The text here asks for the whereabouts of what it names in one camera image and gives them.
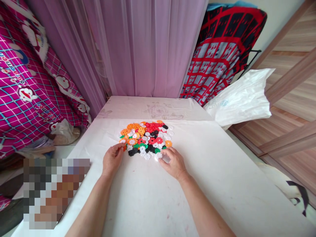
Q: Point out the blue cloth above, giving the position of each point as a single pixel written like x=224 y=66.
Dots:
x=229 y=4

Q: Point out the person's right hand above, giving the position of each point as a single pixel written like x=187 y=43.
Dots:
x=174 y=164

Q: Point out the person's left thumb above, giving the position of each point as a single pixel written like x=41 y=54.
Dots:
x=118 y=147

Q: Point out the red black grey patterned blanket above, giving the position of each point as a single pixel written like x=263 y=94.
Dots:
x=217 y=59

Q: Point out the wooden wardrobe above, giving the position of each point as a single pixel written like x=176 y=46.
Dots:
x=291 y=98

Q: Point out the translucent white snowflake disc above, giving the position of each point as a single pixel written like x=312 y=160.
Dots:
x=156 y=158

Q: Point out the person's left hand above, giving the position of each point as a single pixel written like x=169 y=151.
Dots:
x=111 y=160

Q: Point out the person's left fingers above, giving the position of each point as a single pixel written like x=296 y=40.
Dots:
x=123 y=151

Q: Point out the person's right thumb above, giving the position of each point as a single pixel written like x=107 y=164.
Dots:
x=167 y=151

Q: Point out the pile of colourful snowflake discs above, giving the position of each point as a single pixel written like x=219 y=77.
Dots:
x=145 y=138

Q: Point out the white table cloth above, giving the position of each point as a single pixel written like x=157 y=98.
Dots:
x=153 y=192

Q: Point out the purple sheer curtain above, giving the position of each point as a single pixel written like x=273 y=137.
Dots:
x=128 y=44

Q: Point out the black metal rack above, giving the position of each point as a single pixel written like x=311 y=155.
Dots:
x=253 y=60

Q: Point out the person's right index finger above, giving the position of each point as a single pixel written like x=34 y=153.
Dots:
x=164 y=161

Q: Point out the clear plastic bag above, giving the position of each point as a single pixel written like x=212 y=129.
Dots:
x=64 y=132

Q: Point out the pink cartoon print blanket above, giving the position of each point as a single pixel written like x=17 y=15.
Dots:
x=27 y=81

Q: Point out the white plastic bag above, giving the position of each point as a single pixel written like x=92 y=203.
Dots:
x=240 y=101

